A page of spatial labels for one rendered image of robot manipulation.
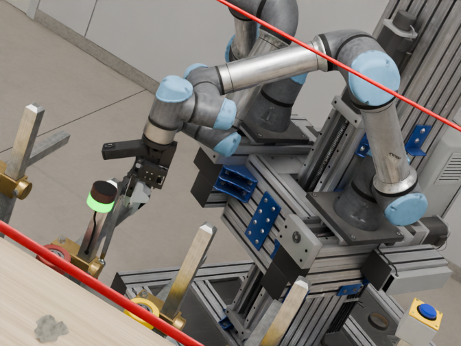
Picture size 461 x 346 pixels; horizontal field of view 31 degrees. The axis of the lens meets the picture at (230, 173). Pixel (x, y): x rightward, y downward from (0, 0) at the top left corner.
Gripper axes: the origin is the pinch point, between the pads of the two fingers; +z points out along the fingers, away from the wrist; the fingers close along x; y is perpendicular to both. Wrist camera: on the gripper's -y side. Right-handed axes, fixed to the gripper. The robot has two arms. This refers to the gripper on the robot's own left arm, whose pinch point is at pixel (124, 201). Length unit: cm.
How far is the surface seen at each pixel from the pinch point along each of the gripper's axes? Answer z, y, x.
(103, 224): 2.7, -3.0, -8.7
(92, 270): 15.7, -2.0, -9.9
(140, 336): 12.1, 12.5, -32.0
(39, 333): 11.1, -8.9, -42.0
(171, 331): -73, 1, -129
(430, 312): -20, 68, -34
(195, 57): 67, 21, 274
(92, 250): 10.8, -3.4, -9.0
